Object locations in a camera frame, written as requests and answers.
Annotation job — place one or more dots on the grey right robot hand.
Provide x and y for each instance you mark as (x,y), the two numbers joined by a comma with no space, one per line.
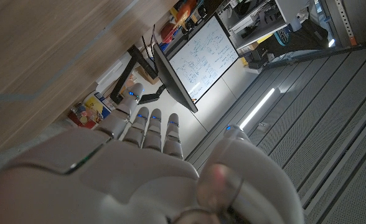
(124,180)

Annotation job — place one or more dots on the white canister with label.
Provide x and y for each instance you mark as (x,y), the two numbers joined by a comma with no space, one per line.
(100,104)

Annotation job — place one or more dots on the clear jar with colourful bits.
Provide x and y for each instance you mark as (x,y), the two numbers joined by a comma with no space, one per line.
(80,112)

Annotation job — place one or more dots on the flat white box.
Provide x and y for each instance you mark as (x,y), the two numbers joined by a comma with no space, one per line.
(109,76)

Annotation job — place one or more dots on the black computer monitor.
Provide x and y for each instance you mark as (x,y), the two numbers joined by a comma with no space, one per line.
(170,77)

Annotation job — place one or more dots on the long ceiling light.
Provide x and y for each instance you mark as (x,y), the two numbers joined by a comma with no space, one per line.
(257,109)

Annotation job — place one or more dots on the red bowl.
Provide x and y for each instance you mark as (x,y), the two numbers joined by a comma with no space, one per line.
(168,32)

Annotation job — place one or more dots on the white storage cabinet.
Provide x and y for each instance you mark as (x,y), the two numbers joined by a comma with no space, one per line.
(264,18)

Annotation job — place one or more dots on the whiteboard with black frame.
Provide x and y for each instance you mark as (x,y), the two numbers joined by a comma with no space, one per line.
(201,59)

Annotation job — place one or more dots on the perforated metal rail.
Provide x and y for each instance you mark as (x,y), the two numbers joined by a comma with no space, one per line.
(345,21)

